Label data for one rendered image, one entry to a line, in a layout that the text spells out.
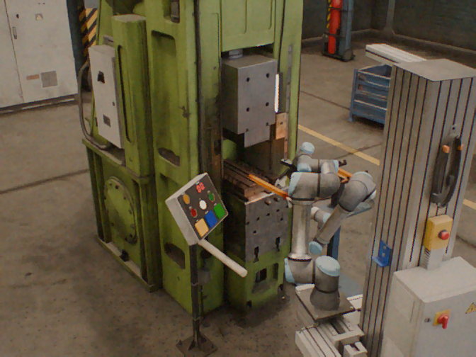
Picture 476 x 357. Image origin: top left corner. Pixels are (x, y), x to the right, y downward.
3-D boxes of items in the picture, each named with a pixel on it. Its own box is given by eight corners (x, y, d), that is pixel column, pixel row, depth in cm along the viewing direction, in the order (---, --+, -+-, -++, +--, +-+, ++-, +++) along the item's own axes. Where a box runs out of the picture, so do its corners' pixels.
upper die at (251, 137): (269, 139, 339) (269, 125, 335) (244, 147, 328) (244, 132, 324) (228, 120, 368) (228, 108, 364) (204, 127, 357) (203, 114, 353)
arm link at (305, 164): (318, 168, 291) (318, 154, 298) (297, 167, 292) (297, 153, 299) (316, 178, 297) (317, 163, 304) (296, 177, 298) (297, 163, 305)
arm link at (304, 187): (314, 287, 258) (321, 173, 254) (282, 285, 259) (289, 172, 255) (314, 281, 269) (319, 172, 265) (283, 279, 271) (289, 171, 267)
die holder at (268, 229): (287, 243, 379) (290, 186, 359) (245, 263, 357) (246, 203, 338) (237, 212, 418) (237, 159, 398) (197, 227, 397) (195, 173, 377)
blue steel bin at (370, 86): (458, 130, 698) (469, 76, 666) (424, 146, 652) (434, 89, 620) (382, 107, 779) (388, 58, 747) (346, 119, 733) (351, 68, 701)
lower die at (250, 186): (268, 189, 355) (268, 178, 351) (244, 198, 344) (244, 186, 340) (228, 168, 384) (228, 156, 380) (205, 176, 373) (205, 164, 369)
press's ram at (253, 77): (285, 120, 342) (287, 57, 324) (238, 134, 321) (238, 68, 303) (244, 103, 372) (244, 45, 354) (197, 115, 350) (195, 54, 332)
